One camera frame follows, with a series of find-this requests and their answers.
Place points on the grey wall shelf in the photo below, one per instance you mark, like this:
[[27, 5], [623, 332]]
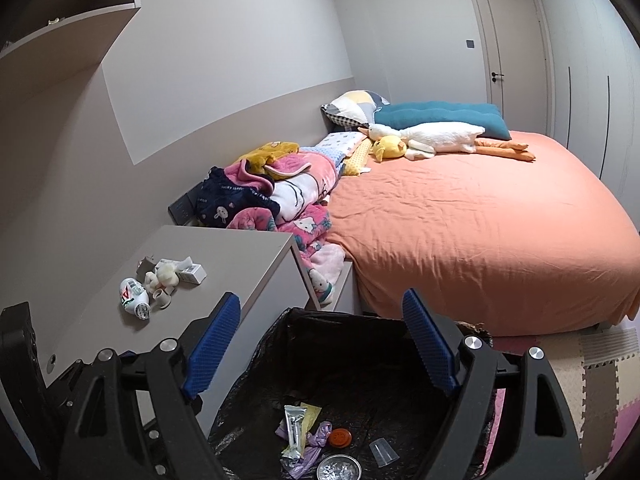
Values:
[[56, 39]]

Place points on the black trash bin bag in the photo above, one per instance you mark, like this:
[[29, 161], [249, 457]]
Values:
[[365, 373]]

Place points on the pink cartoon blanket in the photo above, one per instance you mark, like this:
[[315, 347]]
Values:
[[299, 183]]

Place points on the white rectangular carton box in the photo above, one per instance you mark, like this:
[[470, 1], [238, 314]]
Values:
[[190, 273]]

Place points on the white goose plush toy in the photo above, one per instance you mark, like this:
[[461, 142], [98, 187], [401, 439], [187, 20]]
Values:
[[425, 141]]

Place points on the white tissue wad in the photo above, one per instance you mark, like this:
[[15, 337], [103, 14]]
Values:
[[164, 277]]

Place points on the yellow duck plush toy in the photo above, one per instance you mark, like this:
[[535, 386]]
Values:
[[388, 147]]

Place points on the grey foam corner guard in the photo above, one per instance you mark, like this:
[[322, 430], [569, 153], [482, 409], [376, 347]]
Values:
[[145, 265]]

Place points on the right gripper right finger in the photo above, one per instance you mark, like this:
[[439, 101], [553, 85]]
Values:
[[536, 437]]

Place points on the orange sheet bed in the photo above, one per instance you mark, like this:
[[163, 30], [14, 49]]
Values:
[[524, 248]]

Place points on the yellow dotted cushion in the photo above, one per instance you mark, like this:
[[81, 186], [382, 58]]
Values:
[[356, 163]]

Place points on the clear plastic cup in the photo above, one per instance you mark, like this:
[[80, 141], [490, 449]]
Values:
[[383, 453]]

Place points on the silver sachet wrapper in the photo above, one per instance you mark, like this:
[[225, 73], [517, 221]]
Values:
[[294, 418]]

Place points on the black wall socket panel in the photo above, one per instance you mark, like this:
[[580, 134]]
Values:
[[183, 211]]

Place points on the grey bedroom door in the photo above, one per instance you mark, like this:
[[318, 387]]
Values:
[[516, 61]]

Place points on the grey wardrobe doors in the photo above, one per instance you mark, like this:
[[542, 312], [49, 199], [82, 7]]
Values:
[[596, 81]]

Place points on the orange round lid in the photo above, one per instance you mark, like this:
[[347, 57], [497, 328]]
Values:
[[340, 438]]

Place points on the patchwork grey yellow pillow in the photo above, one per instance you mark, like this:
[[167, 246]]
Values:
[[353, 109]]

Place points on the teal long pillow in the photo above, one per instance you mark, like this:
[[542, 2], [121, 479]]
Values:
[[410, 114]]

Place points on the dotted pale blue pillow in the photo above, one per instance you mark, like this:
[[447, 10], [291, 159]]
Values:
[[337, 146]]

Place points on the white AD drink bottle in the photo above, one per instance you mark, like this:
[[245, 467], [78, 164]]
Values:
[[134, 299]]

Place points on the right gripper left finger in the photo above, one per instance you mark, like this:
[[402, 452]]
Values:
[[134, 414]]

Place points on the patchwork foam floor mat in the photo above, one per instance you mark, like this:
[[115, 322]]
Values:
[[598, 371]]

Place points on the yellow paper scrap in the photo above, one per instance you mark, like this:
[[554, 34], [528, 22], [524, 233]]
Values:
[[311, 414]]

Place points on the grey bedside cabinet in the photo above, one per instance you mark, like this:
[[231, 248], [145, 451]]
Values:
[[262, 268]]

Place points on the purple plastic wrapper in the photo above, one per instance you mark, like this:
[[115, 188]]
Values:
[[315, 444]]

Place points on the navy bunny garment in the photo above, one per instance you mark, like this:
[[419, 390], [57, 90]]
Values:
[[218, 200]]

